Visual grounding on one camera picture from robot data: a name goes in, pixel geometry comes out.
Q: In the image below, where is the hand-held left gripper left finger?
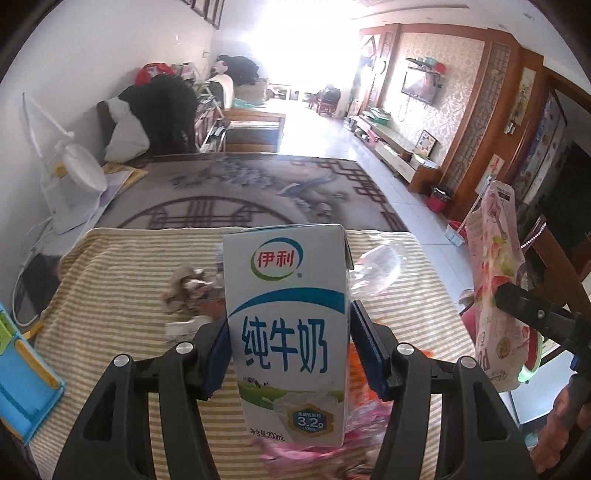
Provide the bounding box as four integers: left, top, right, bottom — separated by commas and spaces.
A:
58, 316, 233, 480

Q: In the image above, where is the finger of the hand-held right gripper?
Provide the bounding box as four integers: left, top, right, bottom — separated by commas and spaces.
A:
495, 282, 579, 345

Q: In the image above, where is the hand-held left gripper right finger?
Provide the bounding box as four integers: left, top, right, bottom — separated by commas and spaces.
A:
349, 299, 541, 480

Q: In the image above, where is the red basin with green rim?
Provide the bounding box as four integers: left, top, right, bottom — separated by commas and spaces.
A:
459, 288, 548, 386

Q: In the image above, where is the pink snack bag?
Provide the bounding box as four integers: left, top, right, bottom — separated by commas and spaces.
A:
464, 180, 532, 392

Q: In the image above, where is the brown paper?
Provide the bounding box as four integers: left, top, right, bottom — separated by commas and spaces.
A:
159, 264, 227, 317

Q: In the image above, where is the white blue milk carton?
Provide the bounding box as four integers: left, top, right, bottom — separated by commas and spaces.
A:
222, 223, 355, 448

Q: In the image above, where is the person's right hand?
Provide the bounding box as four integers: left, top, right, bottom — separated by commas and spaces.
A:
531, 381, 591, 467

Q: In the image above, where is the orange plastic wrapper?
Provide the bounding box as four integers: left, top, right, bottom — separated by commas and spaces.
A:
345, 339, 384, 407

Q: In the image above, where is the white paper scrap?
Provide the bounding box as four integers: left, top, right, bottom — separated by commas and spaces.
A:
165, 316, 218, 340

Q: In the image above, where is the studded wooden chair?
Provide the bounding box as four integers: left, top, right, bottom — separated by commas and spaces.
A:
522, 218, 591, 320

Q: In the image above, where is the bright pink plastic wrapper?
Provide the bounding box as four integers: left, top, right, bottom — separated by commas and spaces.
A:
252, 397, 393, 464

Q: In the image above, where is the clear plastic bottle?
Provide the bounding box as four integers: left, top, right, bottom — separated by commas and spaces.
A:
347, 239, 411, 303

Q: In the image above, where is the yellow striped blanket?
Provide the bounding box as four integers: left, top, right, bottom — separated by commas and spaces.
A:
28, 226, 518, 480

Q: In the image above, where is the small red waste bin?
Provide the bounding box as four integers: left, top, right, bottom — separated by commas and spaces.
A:
427, 185, 453, 213

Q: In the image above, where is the colourful door poster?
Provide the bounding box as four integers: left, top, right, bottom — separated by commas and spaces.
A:
534, 92, 568, 204

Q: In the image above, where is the grey patterned blanket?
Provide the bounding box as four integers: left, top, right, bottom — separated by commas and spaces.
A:
95, 154, 409, 232

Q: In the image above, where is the dark flat object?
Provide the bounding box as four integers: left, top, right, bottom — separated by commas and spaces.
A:
21, 251, 61, 319

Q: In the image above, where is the blue green plastic board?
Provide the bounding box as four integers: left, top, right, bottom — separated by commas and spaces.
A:
0, 302, 66, 445

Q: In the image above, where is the small framed geometric picture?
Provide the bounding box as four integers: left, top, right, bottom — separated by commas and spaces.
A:
417, 130, 438, 158

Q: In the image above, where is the long television cabinet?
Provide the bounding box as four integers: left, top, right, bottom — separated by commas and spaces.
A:
350, 114, 443, 192

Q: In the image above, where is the yellow cardboard sheet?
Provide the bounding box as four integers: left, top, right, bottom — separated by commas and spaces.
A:
102, 161, 149, 197

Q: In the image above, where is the wooden sofa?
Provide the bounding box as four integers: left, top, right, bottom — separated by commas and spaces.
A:
221, 76, 288, 153

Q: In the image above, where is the white electric fan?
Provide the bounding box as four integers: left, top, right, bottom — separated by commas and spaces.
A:
21, 91, 108, 234

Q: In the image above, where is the stack of leaning framed pictures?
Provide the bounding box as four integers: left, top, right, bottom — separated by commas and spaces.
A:
193, 80, 228, 153

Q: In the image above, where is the white plastic bag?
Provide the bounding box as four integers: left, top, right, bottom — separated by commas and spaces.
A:
105, 99, 149, 162

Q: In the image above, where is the dark wooden chair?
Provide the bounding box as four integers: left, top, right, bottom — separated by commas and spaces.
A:
316, 85, 342, 116

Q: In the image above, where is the black clothes pile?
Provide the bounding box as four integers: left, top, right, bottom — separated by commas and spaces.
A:
117, 74, 199, 155

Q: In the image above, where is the black jacket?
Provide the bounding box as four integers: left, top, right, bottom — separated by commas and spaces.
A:
217, 54, 260, 86

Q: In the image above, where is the red cloth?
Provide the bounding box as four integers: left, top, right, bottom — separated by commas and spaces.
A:
135, 61, 175, 86

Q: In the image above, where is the red dustpan with white handle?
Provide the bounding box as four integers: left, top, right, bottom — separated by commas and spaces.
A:
444, 175, 491, 245

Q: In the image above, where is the small wall poster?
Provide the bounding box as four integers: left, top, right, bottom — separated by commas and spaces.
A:
485, 154, 505, 186

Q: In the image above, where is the hanging wall scroll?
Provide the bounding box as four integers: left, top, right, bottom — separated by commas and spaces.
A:
512, 67, 537, 136

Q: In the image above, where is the wall television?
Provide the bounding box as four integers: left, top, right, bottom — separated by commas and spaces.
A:
400, 71, 439, 106

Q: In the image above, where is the wall shelf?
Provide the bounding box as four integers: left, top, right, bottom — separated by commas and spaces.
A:
406, 56, 448, 77

